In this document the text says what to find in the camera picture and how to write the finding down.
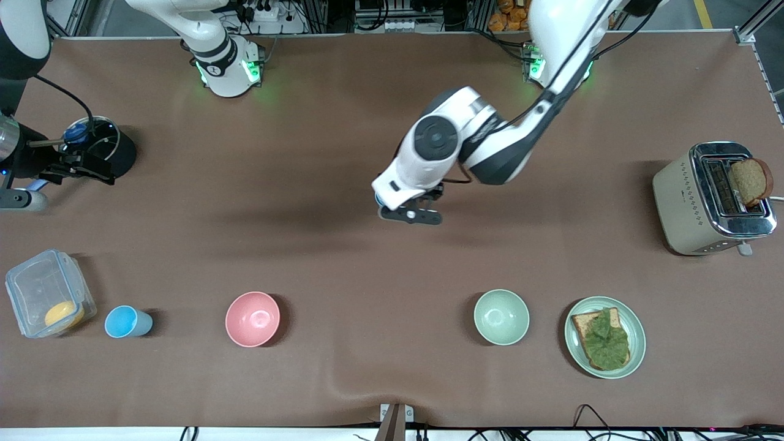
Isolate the glass lid with blue knob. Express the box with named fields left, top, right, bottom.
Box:
left=59, top=116, right=119, bottom=167

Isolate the brown table cloth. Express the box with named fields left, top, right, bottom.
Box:
left=0, top=34, right=784, bottom=429

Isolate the clear blue-rimmed food container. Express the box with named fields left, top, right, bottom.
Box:
left=5, top=249, right=97, bottom=339

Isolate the yellow round sponge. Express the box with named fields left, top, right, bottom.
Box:
left=44, top=300, right=85, bottom=330

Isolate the light green bowl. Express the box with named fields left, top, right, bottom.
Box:
left=473, top=289, right=530, bottom=346

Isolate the bag of orange buns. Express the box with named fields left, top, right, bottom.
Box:
left=488, top=0, right=535, bottom=32

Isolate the toast bread slice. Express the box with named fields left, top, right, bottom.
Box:
left=571, top=307, right=631, bottom=371

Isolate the pink bowl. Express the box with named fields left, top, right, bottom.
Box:
left=225, top=292, right=281, bottom=348

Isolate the grey metal table clamp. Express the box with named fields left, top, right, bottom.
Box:
left=380, top=403, right=415, bottom=441

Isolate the green lettuce leaf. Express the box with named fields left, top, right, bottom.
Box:
left=582, top=307, right=631, bottom=370

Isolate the white power strip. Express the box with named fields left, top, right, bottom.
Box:
left=236, top=0, right=284, bottom=23

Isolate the beige chrome toaster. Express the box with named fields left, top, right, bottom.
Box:
left=652, top=141, right=777, bottom=257

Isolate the light green plate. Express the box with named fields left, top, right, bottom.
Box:
left=564, top=296, right=647, bottom=380

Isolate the brown bread slice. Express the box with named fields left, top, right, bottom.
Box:
left=728, top=158, right=774, bottom=208

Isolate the black saucepan with blue handle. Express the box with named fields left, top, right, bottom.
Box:
left=28, top=116, right=138, bottom=192

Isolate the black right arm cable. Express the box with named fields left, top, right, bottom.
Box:
left=28, top=73, right=96, bottom=148

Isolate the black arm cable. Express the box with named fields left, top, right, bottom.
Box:
left=441, top=0, right=659, bottom=184
left=28, top=73, right=96, bottom=148

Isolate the aluminium frame profile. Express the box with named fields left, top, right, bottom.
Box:
left=46, top=0, right=77, bottom=39
left=734, top=6, right=774, bottom=47

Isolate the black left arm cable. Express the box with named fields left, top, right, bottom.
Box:
left=441, top=0, right=659, bottom=184

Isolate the black looped floor cable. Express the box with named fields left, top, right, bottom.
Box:
left=573, top=404, right=613, bottom=441

